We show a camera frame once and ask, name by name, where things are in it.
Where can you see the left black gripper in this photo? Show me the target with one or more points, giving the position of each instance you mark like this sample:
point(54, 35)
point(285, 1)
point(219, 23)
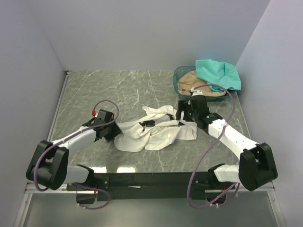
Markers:
point(116, 131)

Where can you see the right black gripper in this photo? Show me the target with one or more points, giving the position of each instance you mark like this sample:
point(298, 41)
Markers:
point(183, 105)

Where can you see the white printed t shirt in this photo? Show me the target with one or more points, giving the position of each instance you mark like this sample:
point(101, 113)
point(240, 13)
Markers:
point(155, 131)

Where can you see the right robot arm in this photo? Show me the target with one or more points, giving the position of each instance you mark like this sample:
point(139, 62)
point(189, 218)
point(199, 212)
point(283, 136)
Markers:
point(256, 165)

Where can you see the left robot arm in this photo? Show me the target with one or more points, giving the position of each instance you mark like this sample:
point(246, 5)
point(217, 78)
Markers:
point(49, 164)

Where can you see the teal t shirt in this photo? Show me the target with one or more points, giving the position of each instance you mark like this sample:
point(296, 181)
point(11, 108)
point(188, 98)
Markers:
point(220, 74)

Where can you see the black base crossbar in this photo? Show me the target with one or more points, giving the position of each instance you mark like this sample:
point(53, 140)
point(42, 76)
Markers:
point(114, 182)

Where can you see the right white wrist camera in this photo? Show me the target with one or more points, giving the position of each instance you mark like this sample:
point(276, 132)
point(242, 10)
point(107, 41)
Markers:
point(195, 92)

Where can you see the aluminium frame rail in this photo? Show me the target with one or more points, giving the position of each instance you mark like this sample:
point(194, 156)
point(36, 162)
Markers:
point(66, 188)

